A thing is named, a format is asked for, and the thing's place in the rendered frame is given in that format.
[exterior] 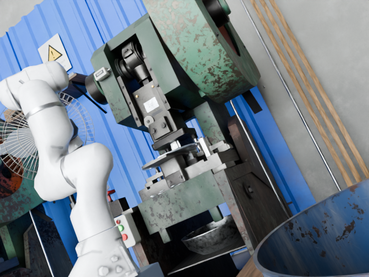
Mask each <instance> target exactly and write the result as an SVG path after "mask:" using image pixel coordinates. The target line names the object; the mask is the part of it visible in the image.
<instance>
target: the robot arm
mask: <svg viewBox="0 0 369 277"><path fill-rule="evenodd" d="M68 85H69V76H68V74H67V72H66V70H65V68H64V67H63V66H62V65H61V64H60V63H59V62H56V61H48V62H46V63H43V64H40V65H36V66H30V67H27V68H24V69H23V70H22V71H21V72H19V73H17V74H14V75H12V76H10V77H8V78H6V79H4V80H2V81H1V82H0V101H1V102H2V104H3V105H4V106H6V107H7V108H8V109H11V110H23V112H24V114H25V117H26V120H27V122H28V125H29V127H30V130H31V132H32V135H33V138H34V141H35V145H36V147H37V149H38V154H39V166H38V172H37V175H36V177H35V186H34V188H35V190H36V191H37V193H38V194H39V196H40V197H41V198H42V199H43V200H46V201H55V200H60V199H63V198H65V197H68V196H70V195H72V194H74V193H76V192H77V200H76V204H75V206H74V208H73V209H72V211H71V215H70V219H71V222H72V225H73V227H74V230H75V232H76V236H77V238H78V241H79V243H78V244H77V246H76V248H75V249H76V252H77V256H78V257H79V258H78V260H77V261H76V263H75V265H74V267H73V269H72V271H71V273H70V275H69V276H68V277H135V276H136V275H138V272H139V271H140V268H139V267H138V266H137V264H136V263H135V262H134V260H133V259H132V257H131V255H130V253H129V251H128V249H127V247H126V245H125V243H124V241H123V238H122V234H121V232H120V229H119V227H118V226H116V224H115V220H114V217H113V215H112V212H111V209H110V206H109V203H108V190H109V188H110V187H109V186H108V184H107V182H108V179H109V175H110V172H111V171H112V169H113V166H114V158H113V155H112V153H111V151H110V150H109V148H108V147H107V146H105V145H103V144H101V143H97V142H95V143H92V144H89V145H85V146H83V145H82V144H83V143H84V142H83V141H82V140H81V138H80V137H79V135H78V130H79V129H78V127H77V126H76V124H75V123H74V122H73V120H72V119H69V117H68V115H67V113H66V110H65V108H64V106H63V105H62V103H61V101H60V99H59V92H63V91H64V90H65V89H67V88H68Z"/></svg>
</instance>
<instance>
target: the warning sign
mask: <svg viewBox="0 0 369 277"><path fill-rule="evenodd" d="M38 51H39V53H40V56H41V58H42V61H43V63H46V62H48V61H56V62H59V63H60V64H61V65H62V66H63V67H64V68H65V70H66V71H67V70H69V69H70V68H71V64H70V62H69V59H68V57H67V55H66V52H65V49H64V47H63V45H62V42H61V40H60V38H59V35H58V33H57V34H56V35H54V36H53V37H52V38H51V39H50V40H48V41H47V42H46V43H45V44H43V45H42V46H41V47H40V48H39V49H38Z"/></svg>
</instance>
